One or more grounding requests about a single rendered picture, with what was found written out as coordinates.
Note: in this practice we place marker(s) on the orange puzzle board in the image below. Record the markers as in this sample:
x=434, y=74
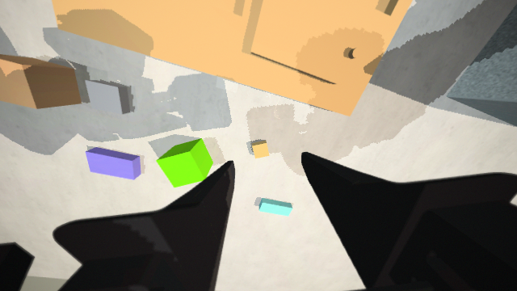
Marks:
x=320, y=52

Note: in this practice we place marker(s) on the green block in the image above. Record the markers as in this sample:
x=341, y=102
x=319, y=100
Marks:
x=186, y=163

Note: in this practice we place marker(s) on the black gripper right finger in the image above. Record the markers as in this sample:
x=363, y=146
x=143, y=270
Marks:
x=374, y=217

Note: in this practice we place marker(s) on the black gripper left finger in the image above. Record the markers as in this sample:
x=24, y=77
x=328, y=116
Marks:
x=189, y=233

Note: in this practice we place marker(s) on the purple rectangular block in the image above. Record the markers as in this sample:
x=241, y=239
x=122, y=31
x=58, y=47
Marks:
x=113, y=163

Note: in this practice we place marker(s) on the brown cube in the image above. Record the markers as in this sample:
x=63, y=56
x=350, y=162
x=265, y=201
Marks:
x=37, y=84

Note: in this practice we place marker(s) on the yellow rectangular block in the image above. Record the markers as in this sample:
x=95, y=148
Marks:
x=260, y=149

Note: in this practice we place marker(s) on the teal rectangular block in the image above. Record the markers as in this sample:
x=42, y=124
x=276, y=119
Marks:
x=274, y=206

